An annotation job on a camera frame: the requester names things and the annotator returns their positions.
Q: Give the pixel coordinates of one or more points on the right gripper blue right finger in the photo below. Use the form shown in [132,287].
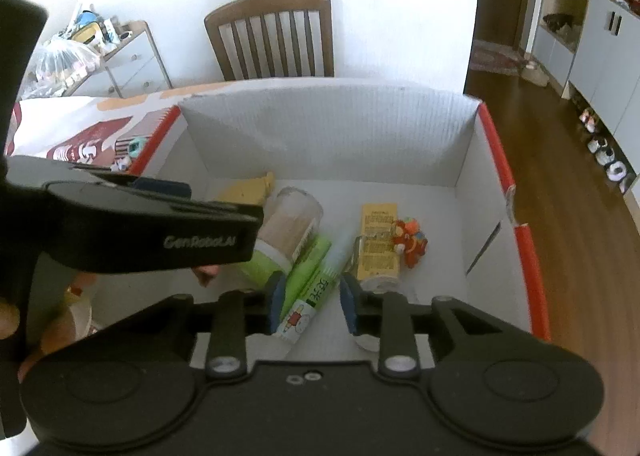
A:
[351,301]

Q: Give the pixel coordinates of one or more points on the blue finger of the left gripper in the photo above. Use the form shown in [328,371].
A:
[165,187]

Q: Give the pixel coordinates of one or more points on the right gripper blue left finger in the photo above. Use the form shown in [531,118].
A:
[275,291]

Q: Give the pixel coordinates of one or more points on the white green glue stick tube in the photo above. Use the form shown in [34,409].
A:
[320,285]

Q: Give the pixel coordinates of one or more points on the yellow sponge block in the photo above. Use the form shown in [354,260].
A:
[253,191]

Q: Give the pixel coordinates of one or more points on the operator left hand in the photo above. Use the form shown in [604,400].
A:
[57,332]

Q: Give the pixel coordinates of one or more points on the red white patterned tablecloth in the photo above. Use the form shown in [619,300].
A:
[97,131]

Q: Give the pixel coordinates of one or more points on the white cardboard box red rim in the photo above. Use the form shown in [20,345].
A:
[435,155]

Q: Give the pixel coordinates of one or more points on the white drawer cabinet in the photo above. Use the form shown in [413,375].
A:
[134,67]

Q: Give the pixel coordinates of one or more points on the clear plastic bag of items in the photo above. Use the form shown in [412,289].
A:
[58,66]

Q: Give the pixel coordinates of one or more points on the brown wooden chair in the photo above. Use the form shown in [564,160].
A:
[272,38]

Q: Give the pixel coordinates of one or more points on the grey wall cabinet unit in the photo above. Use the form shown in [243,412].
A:
[590,48]

